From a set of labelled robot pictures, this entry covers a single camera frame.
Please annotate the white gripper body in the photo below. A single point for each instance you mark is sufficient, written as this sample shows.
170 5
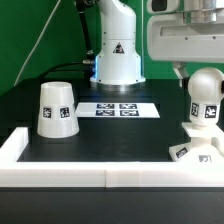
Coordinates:
186 30

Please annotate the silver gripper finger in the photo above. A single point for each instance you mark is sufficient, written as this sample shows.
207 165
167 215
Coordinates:
181 73

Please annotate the white lamp bulb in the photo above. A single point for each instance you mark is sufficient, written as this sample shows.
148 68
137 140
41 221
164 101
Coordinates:
204 88

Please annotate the white lamp base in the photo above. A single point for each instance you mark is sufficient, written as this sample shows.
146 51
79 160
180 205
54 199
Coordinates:
200 148

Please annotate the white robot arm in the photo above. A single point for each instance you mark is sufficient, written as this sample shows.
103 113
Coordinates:
117 66

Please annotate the white lamp shade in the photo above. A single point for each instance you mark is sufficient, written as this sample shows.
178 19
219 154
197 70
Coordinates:
57 117

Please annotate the white tag sheet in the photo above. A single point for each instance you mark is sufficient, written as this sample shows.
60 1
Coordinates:
117 110

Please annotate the white U-shaped fence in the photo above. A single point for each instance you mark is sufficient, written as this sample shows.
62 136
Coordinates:
14 173

